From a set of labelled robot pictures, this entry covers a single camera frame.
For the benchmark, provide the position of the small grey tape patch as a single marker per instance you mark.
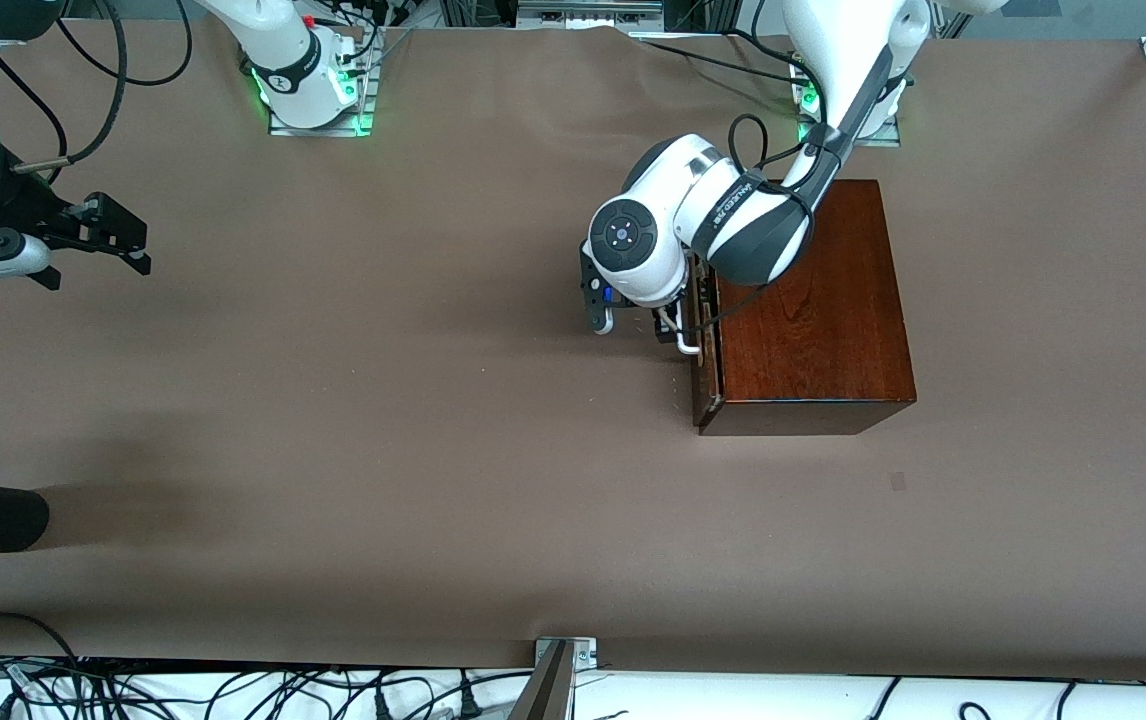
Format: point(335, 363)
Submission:
point(897, 480)

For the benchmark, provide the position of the brown paper table cover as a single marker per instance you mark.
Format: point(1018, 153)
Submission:
point(433, 500)

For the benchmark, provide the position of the black power plug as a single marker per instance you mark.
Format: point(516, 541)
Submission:
point(469, 702)
point(383, 706)

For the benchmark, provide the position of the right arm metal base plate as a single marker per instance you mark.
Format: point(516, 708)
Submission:
point(318, 131)

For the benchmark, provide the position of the small metal table bracket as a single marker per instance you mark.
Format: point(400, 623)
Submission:
point(583, 652)

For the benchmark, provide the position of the dark wooden cabinet box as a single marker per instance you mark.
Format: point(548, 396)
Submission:
point(813, 320)

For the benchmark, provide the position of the grey metal post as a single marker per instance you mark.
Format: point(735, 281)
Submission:
point(545, 690)

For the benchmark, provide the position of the grey metal device box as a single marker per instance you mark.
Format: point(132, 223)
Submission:
point(588, 12)

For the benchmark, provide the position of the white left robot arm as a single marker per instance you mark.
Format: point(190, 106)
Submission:
point(653, 230)

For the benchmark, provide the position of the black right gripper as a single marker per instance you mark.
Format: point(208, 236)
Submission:
point(21, 205)

